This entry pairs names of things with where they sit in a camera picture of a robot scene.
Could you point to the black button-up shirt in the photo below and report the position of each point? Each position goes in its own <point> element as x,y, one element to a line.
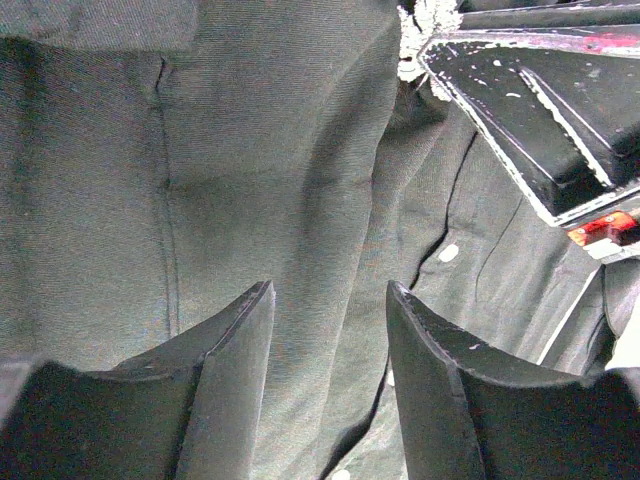
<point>158,157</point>

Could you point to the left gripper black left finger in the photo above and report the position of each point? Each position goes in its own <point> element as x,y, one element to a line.
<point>186,409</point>

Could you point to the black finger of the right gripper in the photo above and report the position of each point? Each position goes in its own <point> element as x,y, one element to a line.
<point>558,106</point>

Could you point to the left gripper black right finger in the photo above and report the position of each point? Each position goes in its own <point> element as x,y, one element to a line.
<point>471,411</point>

